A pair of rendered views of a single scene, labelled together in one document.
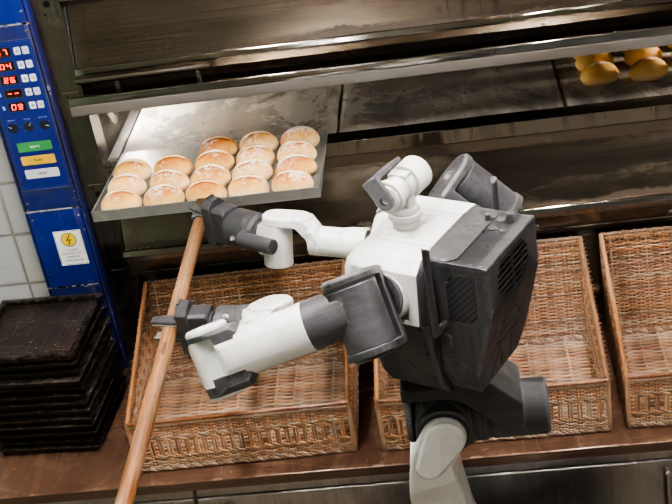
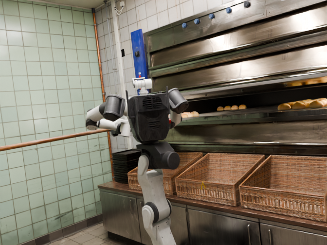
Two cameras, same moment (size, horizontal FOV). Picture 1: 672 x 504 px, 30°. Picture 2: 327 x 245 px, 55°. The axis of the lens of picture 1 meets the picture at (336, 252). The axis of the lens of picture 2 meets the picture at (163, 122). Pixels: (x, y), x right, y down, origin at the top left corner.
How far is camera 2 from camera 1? 1.97 m
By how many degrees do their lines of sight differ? 45
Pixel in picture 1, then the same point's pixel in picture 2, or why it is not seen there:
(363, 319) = (107, 105)
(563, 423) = (221, 199)
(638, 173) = (283, 135)
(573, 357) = not seen: hidden behind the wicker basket
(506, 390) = (157, 148)
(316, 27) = (197, 82)
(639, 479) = (241, 227)
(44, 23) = not seen: hidden behind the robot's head
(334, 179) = (203, 129)
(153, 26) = (167, 83)
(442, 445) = (141, 163)
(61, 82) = not seen: hidden behind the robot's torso
